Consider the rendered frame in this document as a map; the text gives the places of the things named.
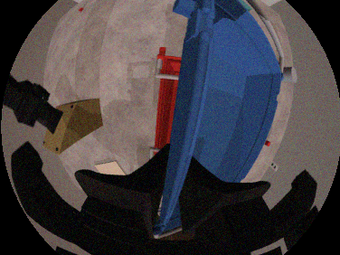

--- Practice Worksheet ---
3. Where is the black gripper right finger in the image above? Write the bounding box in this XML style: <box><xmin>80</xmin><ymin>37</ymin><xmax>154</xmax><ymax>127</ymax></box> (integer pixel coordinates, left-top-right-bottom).
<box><xmin>178</xmin><ymin>156</ymin><xmax>271</xmax><ymax>235</ymax></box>

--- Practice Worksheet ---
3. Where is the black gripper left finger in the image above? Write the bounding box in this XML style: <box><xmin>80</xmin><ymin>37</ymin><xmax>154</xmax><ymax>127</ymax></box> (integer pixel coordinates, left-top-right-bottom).
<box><xmin>75</xmin><ymin>143</ymin><xmax>170</xmax><ymax>232</ymax></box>

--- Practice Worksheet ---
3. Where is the red plastic tray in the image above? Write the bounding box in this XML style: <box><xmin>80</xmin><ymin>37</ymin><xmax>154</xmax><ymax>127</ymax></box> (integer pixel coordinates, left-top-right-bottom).
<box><xmin>155</xmin><ymin>48</ymin><xmax>181</xmax><ymax>148</ymax></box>

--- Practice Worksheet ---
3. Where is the grey cylinder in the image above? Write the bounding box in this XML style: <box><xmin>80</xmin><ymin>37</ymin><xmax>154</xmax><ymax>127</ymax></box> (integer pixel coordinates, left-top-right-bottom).
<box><xmin>283</xmin><ymin>67</ymin><xmax>298</xmax><ymax>83</ymax></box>

